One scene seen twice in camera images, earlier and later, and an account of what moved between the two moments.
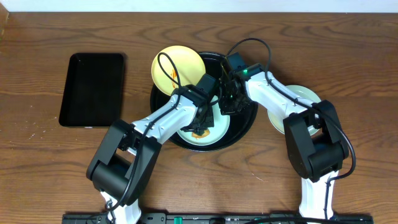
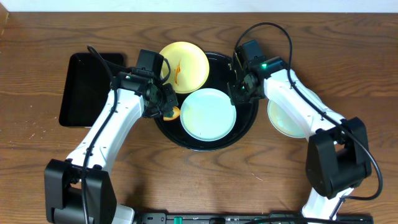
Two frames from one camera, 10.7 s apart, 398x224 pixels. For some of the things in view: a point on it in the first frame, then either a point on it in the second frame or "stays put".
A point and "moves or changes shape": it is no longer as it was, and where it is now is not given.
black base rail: (209, 218) stays put
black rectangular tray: (92, 91) stays put
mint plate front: (277, 119) stays put
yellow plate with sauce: (175, 66) moves or changes shape
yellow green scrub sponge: (206, 132) moves or changes shape
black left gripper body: (202, 123) → (168, 101)
